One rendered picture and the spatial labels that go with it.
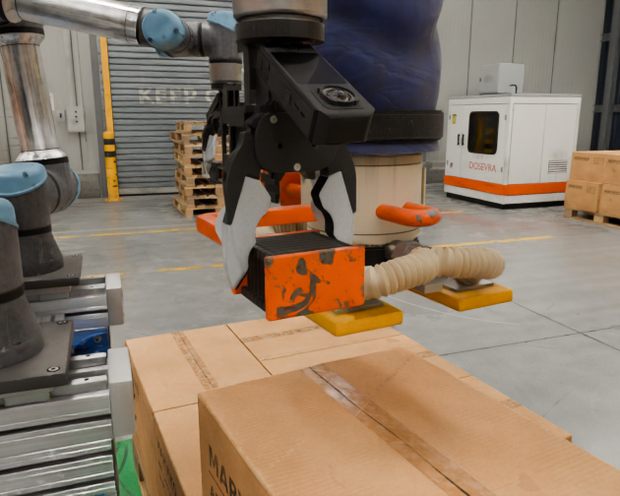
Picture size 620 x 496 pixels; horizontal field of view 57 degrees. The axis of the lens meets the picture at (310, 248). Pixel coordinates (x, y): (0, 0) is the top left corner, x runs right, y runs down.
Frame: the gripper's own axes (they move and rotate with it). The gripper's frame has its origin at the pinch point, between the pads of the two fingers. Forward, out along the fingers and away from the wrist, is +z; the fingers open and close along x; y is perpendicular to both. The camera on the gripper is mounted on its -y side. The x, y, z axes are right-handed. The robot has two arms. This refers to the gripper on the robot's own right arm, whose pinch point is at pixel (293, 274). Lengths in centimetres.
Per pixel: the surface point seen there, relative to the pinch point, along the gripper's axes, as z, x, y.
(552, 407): 124, -199, 126
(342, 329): 11.6, -12.6, 12.9
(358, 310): 10.7, -16.4, 15.5
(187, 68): -97, -266, 977
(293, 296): 0.5, 2.1, -4.3
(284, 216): -0.4, -10.6, 24.6
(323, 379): 29, -22, 34
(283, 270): -1.7, 2.9, -4.3
